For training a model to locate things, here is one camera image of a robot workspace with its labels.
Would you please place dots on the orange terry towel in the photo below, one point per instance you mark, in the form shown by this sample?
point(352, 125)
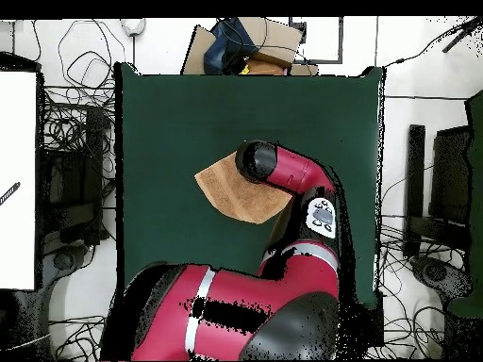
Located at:
point(234, 192)

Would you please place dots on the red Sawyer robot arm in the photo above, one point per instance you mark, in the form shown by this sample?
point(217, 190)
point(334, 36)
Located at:
point(234, 294)

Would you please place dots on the orange brown cloth item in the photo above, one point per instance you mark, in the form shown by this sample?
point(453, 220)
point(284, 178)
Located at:
point(264, 68)

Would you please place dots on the flat cardboard sheet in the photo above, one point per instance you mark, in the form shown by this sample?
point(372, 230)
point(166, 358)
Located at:
point(198, 52)

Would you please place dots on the dark green table cloth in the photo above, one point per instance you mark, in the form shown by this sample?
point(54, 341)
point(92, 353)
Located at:
point(169, 124)

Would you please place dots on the blue bag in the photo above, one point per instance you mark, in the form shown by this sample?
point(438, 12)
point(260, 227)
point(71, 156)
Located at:
point(222, 52)

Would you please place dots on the large cardboard box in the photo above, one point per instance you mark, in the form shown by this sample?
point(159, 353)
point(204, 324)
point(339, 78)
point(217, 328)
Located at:
point(271, 37)

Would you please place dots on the black equipment rack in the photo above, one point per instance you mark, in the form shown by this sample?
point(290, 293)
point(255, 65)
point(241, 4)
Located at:
point(75, 181)

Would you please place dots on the black upright bar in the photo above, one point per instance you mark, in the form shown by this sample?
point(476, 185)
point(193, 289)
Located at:
point(415, 181)

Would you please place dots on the dark stand foot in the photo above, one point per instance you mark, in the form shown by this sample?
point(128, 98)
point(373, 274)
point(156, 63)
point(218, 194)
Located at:
point(434, 273)
point(64, 260)

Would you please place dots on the white rounded object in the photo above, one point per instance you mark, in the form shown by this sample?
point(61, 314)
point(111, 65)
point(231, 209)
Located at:
point(133, 26)

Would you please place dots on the black panel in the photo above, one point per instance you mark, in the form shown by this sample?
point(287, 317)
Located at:
point(451, 173)

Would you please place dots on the white board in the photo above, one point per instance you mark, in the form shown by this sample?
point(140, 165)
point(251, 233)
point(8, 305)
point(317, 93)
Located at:
point(19, 151)

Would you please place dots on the striped black rod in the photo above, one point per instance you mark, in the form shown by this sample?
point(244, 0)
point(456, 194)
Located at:
point(9, 194)

